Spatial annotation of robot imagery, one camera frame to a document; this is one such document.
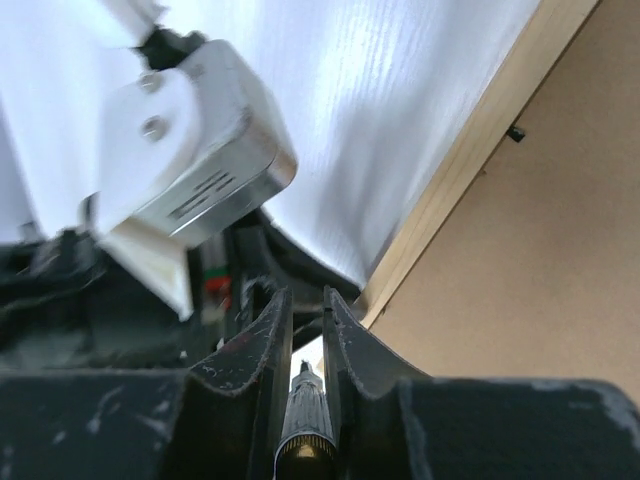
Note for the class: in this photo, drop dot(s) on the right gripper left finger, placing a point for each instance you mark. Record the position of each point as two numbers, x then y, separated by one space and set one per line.
218 419

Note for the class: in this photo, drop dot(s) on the light wooden picture frame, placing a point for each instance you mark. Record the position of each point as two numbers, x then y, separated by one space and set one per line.
536 272

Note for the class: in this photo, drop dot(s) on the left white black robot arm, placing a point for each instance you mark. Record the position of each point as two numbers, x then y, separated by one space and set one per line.
60 60

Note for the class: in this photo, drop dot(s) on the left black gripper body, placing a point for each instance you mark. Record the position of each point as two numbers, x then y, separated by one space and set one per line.
67 304

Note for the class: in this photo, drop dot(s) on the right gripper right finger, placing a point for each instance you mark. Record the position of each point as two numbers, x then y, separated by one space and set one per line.
393 421

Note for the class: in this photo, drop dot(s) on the small metal tool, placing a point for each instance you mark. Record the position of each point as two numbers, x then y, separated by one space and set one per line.
306 449

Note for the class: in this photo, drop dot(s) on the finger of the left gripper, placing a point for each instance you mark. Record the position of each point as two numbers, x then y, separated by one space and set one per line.
305 276

